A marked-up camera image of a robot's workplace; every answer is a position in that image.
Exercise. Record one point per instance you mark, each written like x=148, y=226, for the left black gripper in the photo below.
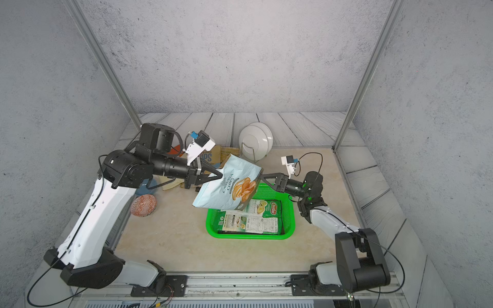
x=198, y=179

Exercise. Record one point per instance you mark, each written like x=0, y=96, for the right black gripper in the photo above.
x=282, y=179

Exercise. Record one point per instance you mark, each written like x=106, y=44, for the tan blue chips bag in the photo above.
x=213, y=157

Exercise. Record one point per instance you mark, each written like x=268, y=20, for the red beige chips bag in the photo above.
x=172, y=182

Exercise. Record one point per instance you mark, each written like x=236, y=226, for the green Chulo cassava chips bag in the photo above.
x=258, y=217

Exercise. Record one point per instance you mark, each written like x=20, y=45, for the light blue cassava chips bag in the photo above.
x=239, y=182

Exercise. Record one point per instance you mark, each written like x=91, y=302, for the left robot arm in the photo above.
x=83, y=258

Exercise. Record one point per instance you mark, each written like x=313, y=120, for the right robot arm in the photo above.
x=360, y=263

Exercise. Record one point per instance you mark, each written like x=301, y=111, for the tan green chips bag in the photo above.
x=227, y=151

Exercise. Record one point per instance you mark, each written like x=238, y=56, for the white plate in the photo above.
x=256, y=133

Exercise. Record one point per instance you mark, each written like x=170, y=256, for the blue bowl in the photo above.
x=147, y=187

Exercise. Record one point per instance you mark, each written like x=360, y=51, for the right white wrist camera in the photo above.
x=290, y=163

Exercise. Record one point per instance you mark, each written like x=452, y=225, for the wire plate rack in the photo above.
x=253, y=153

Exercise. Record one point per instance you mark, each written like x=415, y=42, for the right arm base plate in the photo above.
x=306, y=285

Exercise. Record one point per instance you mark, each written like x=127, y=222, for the aluminium front rail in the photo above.
x=240, y=290

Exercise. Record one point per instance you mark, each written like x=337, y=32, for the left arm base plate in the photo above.
x=169, y=287

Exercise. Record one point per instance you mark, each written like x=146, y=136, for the right aluminium frame post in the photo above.
x=369, y=71

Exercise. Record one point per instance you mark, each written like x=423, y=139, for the aluminium frame post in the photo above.
x=89, y=37
x=369, y=71

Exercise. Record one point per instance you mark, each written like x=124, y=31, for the left aluminium frame post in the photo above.
x=89, y=37

